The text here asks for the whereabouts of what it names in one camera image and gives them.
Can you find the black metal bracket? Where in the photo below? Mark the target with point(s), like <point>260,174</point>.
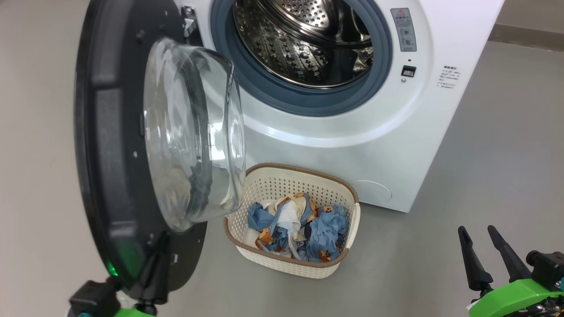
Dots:
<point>189,22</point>

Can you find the black round glass washer door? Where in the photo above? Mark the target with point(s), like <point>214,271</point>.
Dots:
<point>110,132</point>

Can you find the blue and white cartoon garment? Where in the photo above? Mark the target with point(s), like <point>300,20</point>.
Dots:
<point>286,215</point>

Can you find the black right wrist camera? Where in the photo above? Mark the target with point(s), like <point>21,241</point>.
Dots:
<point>548,268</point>

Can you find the white front-load washing machine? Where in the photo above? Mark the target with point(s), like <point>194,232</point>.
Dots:
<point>396,132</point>

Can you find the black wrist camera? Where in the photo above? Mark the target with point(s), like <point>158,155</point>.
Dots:
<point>92,299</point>
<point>548,268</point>

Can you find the grey warning sticker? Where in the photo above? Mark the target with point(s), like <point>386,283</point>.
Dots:
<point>403,28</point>

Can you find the round white filter cover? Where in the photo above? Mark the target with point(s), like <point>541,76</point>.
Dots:
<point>374,191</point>

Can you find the black door latch socket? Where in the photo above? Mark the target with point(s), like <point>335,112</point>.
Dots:
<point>408,71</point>

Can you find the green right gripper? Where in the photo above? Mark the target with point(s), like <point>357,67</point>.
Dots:
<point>515,299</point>

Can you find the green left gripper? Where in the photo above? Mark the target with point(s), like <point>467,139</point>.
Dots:
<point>143,310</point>

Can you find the stainless steel washing machine drum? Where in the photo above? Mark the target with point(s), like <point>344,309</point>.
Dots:
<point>286,48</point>

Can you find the grey-blue rubber door gasket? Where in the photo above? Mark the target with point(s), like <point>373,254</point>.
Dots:
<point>282,99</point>

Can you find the cream perforated laundry basket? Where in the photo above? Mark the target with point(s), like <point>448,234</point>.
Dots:
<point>286,180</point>

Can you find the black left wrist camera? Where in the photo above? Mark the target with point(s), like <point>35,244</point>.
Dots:
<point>92,299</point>

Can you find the grey wall baseboard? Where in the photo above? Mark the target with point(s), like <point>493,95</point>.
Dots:
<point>528,37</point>

